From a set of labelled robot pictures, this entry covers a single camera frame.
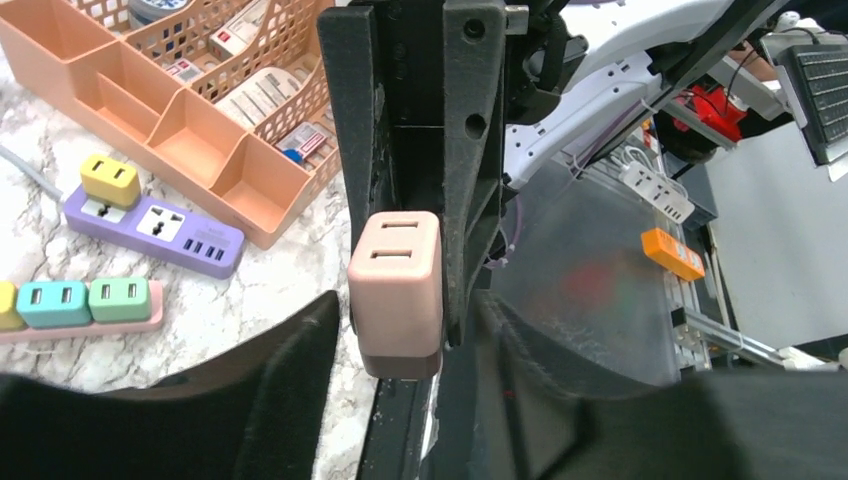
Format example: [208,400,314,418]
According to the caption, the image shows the black keyboard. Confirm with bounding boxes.
[777,44,847,166]

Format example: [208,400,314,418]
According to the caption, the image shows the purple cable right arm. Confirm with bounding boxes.
[483,195,528,270]

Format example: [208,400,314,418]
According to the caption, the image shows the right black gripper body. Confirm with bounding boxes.
[372,1,530,212]

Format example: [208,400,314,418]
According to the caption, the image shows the brown plug adapter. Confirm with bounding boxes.
[347,211,443,380]

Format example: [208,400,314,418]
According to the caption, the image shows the round blue patterned disc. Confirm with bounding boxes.
[128,0,186,28]

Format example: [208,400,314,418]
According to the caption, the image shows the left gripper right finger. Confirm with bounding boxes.
[473,291,847,479]

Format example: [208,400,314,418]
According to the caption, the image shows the purple power strip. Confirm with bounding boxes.
[63,187,246,279]

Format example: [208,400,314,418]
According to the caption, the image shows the orange plastic file rack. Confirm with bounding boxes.
[1,0,340,249]

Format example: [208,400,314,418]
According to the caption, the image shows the pink power strip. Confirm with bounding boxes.
[0,279,166,346]

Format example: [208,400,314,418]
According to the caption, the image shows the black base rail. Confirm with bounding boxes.
[356,379,433,480]

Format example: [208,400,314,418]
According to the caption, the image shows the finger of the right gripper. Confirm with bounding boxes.
[442,1,506,348]
[317,5,396,232]

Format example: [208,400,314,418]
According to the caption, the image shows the orange background box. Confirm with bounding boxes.
[641,228,705,282]

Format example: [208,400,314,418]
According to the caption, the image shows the green plug adapter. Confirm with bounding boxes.
[88,277,152,323]

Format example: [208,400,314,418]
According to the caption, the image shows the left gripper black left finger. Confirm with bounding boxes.
[1,291,340,479]

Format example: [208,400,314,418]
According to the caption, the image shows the yellow plug adapter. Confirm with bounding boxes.
[0,281,27,332]
[79,154,141,210]

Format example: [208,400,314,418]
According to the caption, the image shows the white background power strip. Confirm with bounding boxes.
[619,162,695,225]

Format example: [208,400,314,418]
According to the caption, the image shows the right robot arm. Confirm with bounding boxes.
[317,1,781,346]

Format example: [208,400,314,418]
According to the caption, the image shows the teal plug adapter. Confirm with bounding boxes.
[16,281,92,329]

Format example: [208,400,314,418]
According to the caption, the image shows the blue small box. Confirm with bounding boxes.
[282,149,304,165]

